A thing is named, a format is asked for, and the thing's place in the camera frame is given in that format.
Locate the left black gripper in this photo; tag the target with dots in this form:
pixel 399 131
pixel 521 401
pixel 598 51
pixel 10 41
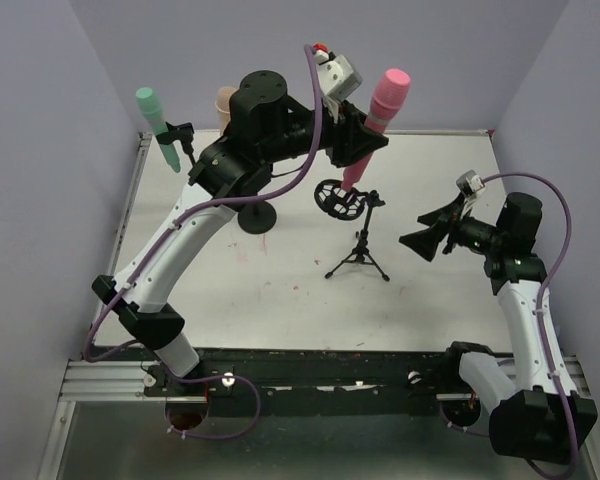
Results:
pixel 344 134

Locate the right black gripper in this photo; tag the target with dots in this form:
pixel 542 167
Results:
pixel 453 226

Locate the pink toy microphone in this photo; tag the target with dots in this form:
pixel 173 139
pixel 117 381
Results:
pixel 387 99

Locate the black tripod ring stand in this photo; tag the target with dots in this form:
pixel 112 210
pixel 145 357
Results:
pixel 350 205

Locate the peach toy microphone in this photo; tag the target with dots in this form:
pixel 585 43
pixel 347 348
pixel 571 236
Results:
pixel 222 105

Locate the black round-base clip stand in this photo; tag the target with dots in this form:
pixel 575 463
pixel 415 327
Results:
pixel 184 133

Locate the green toy microphone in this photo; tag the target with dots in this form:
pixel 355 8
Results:
pixel 151 109

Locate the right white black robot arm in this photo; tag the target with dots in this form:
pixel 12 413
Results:
pixel 537 415

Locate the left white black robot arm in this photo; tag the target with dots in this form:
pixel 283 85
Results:
pixel 267 146

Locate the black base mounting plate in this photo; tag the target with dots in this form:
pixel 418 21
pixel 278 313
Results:
pixel 241 383

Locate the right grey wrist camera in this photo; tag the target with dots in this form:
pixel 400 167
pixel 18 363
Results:
pixel 471 187

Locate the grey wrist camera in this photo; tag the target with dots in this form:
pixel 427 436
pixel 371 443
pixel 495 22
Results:
pixel 337 76
pixel 471 187

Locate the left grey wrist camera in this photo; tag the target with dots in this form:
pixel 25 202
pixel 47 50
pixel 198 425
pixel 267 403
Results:
pixel 337 76

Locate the left aluminium rail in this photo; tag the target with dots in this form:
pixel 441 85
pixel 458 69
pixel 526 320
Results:
pixel 108 381

